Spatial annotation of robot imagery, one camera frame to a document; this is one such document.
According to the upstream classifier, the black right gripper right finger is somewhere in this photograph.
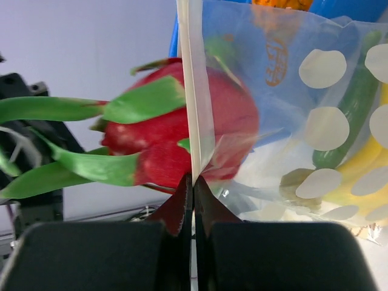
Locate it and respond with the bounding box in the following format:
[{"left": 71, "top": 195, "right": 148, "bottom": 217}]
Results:
[{"left": 193, "top": 178, "right": 377, "bottom": 290}]

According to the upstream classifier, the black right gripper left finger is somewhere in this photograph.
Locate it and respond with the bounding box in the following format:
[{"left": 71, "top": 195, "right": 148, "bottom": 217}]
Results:
[{"left": 1, "top": 174, "right": 193, "bottom": 290}]

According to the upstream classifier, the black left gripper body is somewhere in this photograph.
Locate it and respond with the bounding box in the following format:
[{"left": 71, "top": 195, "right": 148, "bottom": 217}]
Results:
[{"left": 1, "top": 73, "right": 84, "bottom": 230}]

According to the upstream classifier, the yellow toy banana bunch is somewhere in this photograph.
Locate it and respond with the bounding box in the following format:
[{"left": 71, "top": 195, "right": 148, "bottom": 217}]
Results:
[{"left": 280, "top": 81, "right": 388, "bottom": 213}]

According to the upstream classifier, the pink toy dragon fruit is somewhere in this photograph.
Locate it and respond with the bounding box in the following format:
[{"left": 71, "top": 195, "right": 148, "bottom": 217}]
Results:
[{"left": 1, "top": 58, "right": 259, "bottom": 199}]

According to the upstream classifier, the clear dotted zip top bag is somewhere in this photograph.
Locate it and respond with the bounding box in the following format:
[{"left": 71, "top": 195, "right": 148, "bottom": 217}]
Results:
[{"left": 176, "top": 1, "right": 387, "bottom": 245}]

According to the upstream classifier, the green toy pepper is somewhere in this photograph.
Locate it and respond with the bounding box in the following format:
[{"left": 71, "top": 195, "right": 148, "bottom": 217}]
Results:
[{"left": 312, "top": 30, "right": 382, "bottom": 169}]

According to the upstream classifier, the blue plastic bin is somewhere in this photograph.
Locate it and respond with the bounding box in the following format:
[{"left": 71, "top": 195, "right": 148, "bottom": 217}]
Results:
[{"left": 168, "top": 0, "right": 388, "bottom": 58}]

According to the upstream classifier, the orange toy pineapple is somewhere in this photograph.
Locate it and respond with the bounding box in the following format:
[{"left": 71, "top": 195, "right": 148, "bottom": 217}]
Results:
[{"left": 251, "top": 0, "right": 313, "bottom": 11}]

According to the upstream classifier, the aluminium mounting rail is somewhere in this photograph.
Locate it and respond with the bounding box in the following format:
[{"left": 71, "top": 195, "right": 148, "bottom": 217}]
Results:
[{"left": 0, "top": 204, "right": 161, "bottom": 261}]

